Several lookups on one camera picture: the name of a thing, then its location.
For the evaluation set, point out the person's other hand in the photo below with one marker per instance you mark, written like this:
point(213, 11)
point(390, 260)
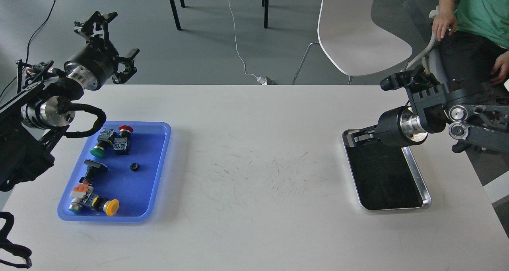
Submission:
point(500, 70)

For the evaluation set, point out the red push button switch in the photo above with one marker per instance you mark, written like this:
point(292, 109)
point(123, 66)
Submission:
point(121, 143)

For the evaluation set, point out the small black gear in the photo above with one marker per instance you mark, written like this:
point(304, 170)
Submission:
point(134, 167)

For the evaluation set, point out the person in green shirt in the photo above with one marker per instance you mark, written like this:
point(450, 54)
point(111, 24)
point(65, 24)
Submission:
point(482, 35)

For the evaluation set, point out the person's hand on armrest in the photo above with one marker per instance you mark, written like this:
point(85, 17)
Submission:
point(445, 23)

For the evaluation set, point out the orange green switch block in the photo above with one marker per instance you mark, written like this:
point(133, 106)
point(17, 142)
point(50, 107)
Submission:
point(82, 196)

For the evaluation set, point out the black table leg left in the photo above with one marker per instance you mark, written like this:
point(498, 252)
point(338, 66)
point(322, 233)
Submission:
point(175, 13)

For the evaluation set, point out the yellow push button switch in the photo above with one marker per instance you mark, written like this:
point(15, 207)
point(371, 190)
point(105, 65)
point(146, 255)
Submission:
point(108, 206)

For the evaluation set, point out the silver metal tray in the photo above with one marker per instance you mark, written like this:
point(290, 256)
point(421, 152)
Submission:
point(386, 178)

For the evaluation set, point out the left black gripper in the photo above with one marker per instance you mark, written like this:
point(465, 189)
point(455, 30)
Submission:
point(98, 60)

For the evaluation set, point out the black table leg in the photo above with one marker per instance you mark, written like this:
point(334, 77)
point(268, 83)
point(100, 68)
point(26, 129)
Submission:
point(265, 5)
point(175, 13)

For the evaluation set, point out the white plastic chair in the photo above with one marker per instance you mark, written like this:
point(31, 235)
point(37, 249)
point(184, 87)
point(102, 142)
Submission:
point(354, 43)

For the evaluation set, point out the black table leg right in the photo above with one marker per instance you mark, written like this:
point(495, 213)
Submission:
point(265, 5)

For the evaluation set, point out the black selector switch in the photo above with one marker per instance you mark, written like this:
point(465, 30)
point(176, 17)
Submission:
point(93, 169)

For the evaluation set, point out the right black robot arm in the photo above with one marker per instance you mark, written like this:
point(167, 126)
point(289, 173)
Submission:
point(467, 110)

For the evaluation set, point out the grey office chair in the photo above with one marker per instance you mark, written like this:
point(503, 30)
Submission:
point(430, 59)

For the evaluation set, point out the green push button switch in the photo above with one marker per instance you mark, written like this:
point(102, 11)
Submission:
point(104, 140)

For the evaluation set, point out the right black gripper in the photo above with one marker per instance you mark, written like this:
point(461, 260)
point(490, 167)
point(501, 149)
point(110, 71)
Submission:
point(397, 127)

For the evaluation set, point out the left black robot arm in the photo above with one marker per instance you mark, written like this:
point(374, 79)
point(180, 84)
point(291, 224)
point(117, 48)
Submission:
point(45, 108)

